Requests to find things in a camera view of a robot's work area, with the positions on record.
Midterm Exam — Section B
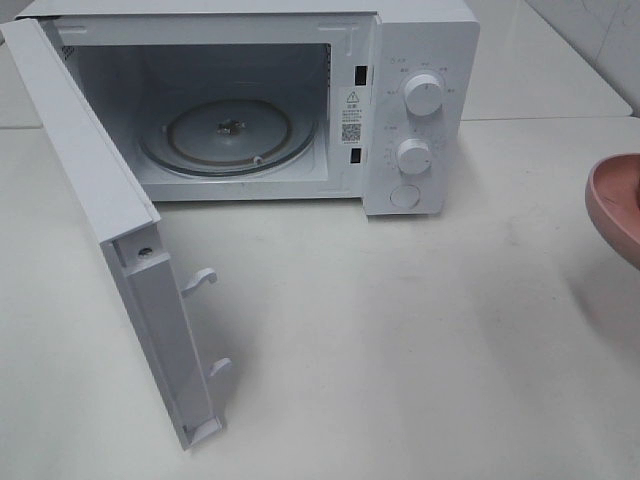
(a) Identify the round white door button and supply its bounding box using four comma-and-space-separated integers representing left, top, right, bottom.
390, 185, 420, 209

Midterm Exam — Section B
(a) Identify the white microwave knob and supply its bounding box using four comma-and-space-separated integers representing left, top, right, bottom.
397, 138, 432, 175
403, 72, 443, 117

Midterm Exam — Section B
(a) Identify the pink round plate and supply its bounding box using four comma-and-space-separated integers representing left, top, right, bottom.
585, 153, 639, 269

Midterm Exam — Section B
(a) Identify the white microwave door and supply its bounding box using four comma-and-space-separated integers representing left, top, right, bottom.
1, 19, 231, 449

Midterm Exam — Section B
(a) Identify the glass microwave turntable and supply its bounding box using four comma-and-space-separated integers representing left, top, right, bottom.
139, 98, 318, 178

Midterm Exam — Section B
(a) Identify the white microwave oven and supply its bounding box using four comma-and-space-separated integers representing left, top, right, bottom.
13, 1, 480, 215

